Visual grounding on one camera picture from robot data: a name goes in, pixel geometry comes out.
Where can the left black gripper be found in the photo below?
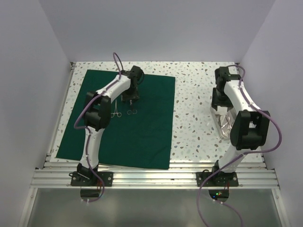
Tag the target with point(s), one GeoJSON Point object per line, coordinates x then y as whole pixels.
{"type": "Point", "coordinates": [134, 96]}

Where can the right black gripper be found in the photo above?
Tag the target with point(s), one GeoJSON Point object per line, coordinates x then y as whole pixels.
{"type": "Point", "coordinates": [216, 102]}

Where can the steel instrument tray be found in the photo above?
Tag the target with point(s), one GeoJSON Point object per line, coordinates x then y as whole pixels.
{"type": "Point", "coordinates": [216, 118]}

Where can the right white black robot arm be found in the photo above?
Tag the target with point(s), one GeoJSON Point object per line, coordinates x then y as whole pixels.
{"type": "Point", "coordinates": [239, 120]}

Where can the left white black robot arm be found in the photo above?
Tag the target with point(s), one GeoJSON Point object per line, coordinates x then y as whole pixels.
{"type": "Point", "coordinates": [96, 116]}

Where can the green surgical cloth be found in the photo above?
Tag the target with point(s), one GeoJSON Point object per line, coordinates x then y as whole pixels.
{"type": "Point", "coordinates": [142, 139]}

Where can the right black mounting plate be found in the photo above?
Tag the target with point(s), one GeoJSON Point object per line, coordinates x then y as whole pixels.
{"type": "Point", "coordinates": [219, 180]}

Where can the black mounting plate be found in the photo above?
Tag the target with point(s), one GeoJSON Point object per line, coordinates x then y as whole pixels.
{"type": "Point", "coordinates": [78, 180]}
{"type": "Point", "coordinates": [219, 180]}

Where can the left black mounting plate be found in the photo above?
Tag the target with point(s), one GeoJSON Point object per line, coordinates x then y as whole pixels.
{"type": "Point", "coordinates": [78, 180]}

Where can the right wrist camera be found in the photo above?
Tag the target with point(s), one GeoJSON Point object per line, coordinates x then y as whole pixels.
{"type": "Point", "coordinates": [221, 72]}

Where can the aluminium rail frame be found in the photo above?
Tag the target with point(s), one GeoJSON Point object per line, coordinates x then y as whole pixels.
{"type": "Point", "coordinates": [138, 196]}

